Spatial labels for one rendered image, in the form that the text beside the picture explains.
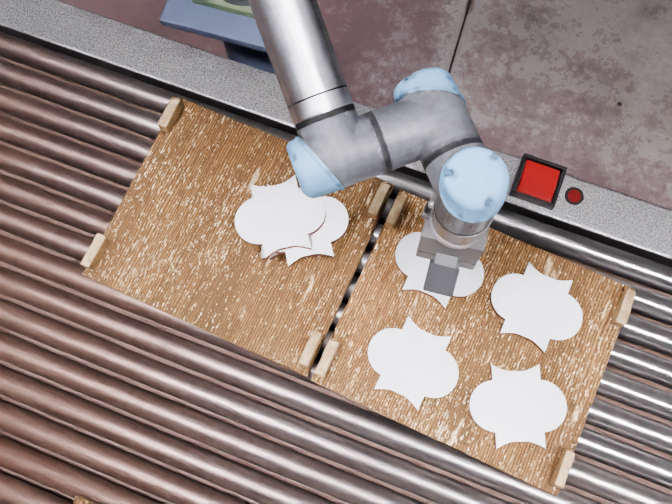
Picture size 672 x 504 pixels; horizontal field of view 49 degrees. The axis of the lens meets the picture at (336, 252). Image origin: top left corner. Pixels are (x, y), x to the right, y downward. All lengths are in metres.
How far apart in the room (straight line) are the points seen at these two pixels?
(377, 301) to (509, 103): 1.31
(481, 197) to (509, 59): 1.67
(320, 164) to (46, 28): 0.79
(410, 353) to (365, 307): 0.10
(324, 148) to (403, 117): 0.10
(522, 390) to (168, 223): 0.63
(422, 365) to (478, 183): 0.43
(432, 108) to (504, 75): 1.57
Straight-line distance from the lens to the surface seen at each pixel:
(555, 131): 2.39
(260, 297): 1.21
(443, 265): 1.03
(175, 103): 1.32
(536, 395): 1.20
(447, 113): 0.87
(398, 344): 1.17
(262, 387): 1.20
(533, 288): 1.22
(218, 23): 1.49
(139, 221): 1.28
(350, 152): 0.86
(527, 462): 1.20
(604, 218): 1.32
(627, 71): 2.54
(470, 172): 0.83
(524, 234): 1.27
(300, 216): 1.18
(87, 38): 1.48
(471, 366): 1.19
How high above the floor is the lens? 2.11
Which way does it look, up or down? 75 degrees down
